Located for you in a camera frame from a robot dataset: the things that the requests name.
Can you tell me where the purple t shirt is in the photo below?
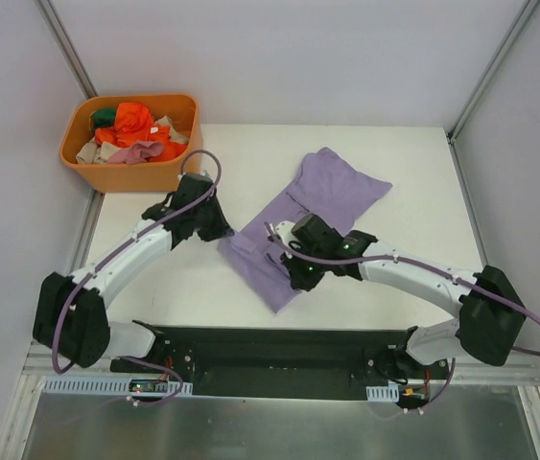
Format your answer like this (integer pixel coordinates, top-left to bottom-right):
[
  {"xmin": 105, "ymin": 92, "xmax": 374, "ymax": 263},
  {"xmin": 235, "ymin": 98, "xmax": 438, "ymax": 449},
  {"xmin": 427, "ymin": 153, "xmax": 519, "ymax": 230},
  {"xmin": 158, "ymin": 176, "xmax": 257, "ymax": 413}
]
[{"xmin": 218, "ymin": 148, "xmax": 392, "ymax": 312}]

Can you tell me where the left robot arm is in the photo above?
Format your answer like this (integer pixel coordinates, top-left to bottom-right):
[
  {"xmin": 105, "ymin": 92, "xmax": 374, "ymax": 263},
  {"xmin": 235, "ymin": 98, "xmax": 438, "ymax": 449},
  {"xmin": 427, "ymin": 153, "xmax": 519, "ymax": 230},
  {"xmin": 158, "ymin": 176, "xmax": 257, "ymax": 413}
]
[{"xmin": 32, "ymin": 173, "xmax": 233, "ymax": 373}]

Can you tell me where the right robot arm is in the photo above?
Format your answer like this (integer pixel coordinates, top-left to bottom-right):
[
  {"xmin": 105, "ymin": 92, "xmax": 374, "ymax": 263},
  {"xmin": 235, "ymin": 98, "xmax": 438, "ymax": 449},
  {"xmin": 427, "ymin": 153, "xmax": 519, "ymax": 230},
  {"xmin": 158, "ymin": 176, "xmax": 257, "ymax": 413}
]
[{"xmin": 271, "ymin": 214, "xmax": 526, "ymax": 379}]

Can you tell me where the orange plastic bin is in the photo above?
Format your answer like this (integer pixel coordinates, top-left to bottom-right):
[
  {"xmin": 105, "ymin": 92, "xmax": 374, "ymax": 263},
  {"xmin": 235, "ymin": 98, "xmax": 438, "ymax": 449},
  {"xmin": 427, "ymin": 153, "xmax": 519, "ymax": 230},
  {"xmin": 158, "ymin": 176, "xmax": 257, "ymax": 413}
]
[{"xmin": 59, "ymin": 93, "xmax": 203, "ymax": 193}]

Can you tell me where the pink t shirt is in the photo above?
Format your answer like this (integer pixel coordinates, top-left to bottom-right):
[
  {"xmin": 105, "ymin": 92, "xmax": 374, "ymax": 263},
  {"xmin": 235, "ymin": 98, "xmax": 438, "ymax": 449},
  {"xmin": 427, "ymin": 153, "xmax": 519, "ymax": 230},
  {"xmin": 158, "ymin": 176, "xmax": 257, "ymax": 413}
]
[{"xmin": 107, "ymin": 141, "xmax": 164, "ymax": 165}]

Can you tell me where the orange t shirt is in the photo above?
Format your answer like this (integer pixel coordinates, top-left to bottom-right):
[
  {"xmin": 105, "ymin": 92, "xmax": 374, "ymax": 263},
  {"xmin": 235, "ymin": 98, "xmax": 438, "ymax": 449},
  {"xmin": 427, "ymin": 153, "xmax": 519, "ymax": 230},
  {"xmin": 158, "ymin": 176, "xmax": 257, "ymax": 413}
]
[{"xmin": 92, "ymin": 102, "xmax": 157, "ymax": 141}]

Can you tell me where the beige t shirt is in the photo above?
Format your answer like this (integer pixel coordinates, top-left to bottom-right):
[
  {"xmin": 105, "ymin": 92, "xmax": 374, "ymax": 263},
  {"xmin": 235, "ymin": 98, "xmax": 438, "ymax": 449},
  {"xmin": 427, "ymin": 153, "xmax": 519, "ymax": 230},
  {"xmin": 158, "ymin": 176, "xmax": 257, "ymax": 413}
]
[{"xmin": 76, "ymin": 116, "xmax": 189, "ymax": 165}]

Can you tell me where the green t shirt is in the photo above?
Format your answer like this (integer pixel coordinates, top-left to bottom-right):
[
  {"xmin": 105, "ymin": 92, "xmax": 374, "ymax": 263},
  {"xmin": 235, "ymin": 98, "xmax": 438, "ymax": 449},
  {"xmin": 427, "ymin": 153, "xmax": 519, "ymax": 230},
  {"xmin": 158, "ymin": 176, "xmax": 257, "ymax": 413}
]
[{"xmin": 90, "ymin": 107, "xmax": 117, "ymax": 129}]

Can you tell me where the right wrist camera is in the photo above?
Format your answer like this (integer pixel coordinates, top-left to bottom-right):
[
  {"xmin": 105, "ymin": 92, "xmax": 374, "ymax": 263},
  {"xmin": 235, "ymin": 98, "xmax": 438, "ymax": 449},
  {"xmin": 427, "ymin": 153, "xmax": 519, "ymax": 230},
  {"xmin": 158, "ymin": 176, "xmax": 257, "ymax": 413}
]
[{"xmin": 264, "ymin": 220, "xmax": 299, "ymax": 247}]

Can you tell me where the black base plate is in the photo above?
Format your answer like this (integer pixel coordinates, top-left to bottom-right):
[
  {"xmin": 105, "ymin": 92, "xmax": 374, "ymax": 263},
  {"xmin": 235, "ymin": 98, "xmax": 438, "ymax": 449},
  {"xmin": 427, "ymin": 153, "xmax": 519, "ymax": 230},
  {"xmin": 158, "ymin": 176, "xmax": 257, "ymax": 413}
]
[{"xmin": 108, "ymin": 324, "xmax": 448, "ymax": 399}]

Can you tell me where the right white cable duct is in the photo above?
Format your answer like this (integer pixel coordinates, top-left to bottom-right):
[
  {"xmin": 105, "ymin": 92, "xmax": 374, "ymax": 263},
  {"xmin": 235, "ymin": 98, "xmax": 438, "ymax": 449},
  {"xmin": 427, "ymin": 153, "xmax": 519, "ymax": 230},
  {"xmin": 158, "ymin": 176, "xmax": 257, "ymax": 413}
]
[{"xmin": 365, "ymin": 384, "xmax": 400, "ymax": 403}]

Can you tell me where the white cable duct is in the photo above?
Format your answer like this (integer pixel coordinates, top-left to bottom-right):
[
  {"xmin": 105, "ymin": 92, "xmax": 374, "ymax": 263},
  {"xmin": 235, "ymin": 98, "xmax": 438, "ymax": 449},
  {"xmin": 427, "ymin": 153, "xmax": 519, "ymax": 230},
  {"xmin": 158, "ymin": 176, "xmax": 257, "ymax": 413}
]
[
  {"xmin": 365, "ymin": 384, "xmax": 400, "ymax": 403},
  {"xmin": 43, "ymin": 377, "xmax": 193, "ymax": 398}
]

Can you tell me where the left white cable duct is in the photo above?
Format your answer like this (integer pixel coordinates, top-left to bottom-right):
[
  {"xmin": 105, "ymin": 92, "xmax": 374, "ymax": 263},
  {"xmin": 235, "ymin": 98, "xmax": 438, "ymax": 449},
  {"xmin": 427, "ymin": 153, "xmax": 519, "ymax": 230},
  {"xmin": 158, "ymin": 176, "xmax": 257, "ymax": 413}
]
[{"xmin": 43, "ymin": 377, "xmax": 193, "ymax": 398}]

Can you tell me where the left aluminium frame post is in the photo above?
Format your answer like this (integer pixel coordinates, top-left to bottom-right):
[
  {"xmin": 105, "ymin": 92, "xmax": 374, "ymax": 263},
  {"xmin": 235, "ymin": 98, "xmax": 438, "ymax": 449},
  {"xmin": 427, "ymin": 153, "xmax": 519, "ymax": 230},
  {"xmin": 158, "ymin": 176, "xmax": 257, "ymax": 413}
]
[{"xmin": 34, "ymin": 0, "xmax": 98, "ymax": 100}]

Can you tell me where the aluminium frame post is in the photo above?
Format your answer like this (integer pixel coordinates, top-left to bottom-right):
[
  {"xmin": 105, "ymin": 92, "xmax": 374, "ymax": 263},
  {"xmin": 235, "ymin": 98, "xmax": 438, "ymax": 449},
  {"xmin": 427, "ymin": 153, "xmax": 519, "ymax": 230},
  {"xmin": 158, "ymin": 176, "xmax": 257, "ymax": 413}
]
[
  {"xmin": 34, "ymin": 0, "xmax": 98, "ymax": 100},
  {"xmin": 446, "ymin": 0, "xmax": 540, "ymax": 145}
]

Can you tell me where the right aluminium frame post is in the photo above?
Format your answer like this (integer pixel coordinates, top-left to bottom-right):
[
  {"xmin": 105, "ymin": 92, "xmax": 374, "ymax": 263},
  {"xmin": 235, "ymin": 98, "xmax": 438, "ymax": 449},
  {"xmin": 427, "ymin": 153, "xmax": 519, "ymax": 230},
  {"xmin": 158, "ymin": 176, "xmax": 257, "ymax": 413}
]
[{"xmin": 446, "ymin": 0, "xmax": 540, "ymax": 145}]

